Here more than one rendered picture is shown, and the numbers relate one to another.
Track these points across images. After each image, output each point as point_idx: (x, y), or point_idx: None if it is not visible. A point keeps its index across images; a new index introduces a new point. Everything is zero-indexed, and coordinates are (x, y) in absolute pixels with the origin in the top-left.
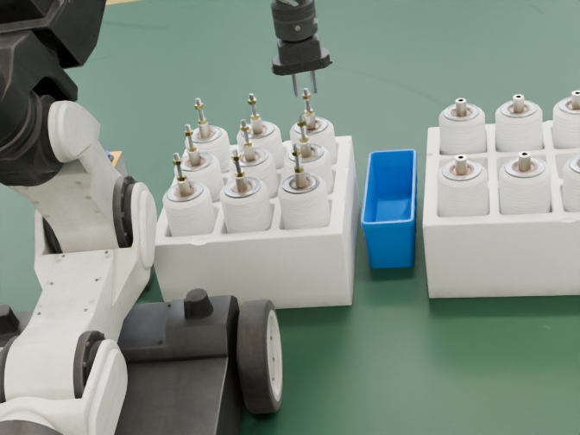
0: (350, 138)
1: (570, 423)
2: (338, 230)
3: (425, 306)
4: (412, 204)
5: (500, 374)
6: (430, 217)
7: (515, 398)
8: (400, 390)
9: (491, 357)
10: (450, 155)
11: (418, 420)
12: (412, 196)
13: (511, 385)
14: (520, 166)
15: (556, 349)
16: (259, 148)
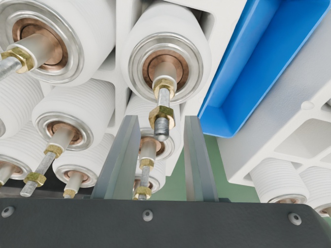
0: (244, 6)
1: (230, 189)
2: (168, 174)
3: (210, 139)
4: (245, 121)
5: (220, 173)
6: (237, 178)
7: (219, 180)
8: (180, 171)
9: (222, 167)
10: (327, 115)
11: (182, 181)
12: (252, 109)
13: (221, 177)
14: (328, 214)
15: None
16: (73, 120)
